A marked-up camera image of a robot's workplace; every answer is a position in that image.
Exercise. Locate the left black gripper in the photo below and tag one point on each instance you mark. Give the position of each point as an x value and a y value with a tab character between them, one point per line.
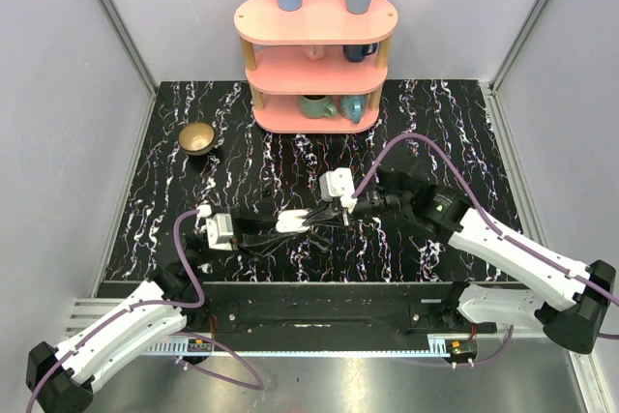
240	234

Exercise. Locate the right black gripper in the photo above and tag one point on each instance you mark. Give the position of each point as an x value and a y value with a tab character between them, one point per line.
328	214

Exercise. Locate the white earbuds charging case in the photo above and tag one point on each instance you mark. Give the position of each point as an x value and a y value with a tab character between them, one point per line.
292	221

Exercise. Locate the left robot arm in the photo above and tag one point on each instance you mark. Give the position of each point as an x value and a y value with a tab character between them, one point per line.
171	305

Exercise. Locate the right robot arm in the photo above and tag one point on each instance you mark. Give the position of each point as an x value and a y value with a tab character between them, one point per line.
564	298

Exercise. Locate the small black clip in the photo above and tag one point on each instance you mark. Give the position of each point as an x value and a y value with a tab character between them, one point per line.
322	244

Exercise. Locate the green ceramic mug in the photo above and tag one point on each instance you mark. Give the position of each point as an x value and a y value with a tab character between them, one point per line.
317	106

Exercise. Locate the light blue ceramic mug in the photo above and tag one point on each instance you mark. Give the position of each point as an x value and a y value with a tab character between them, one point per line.
352	107

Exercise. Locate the gold bowl with dark rim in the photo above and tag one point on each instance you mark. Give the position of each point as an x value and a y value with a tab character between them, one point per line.
197	138

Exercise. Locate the pink three-tier wooden shelf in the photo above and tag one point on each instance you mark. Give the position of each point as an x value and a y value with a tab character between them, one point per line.
279	74

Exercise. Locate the pink mug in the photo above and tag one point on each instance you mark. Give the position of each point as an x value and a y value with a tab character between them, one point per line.
314	52

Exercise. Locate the dark blue mug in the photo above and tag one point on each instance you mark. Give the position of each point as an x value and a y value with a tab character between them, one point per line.
356	53

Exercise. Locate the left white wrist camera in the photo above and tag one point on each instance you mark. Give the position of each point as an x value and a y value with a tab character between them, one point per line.
219	228

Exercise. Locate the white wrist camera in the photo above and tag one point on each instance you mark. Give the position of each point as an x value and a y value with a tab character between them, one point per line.
219	228
336	183

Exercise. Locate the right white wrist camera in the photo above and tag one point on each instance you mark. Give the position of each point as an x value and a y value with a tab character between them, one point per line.
336	183

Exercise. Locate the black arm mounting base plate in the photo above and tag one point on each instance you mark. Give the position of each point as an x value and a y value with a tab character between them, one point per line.
420	308

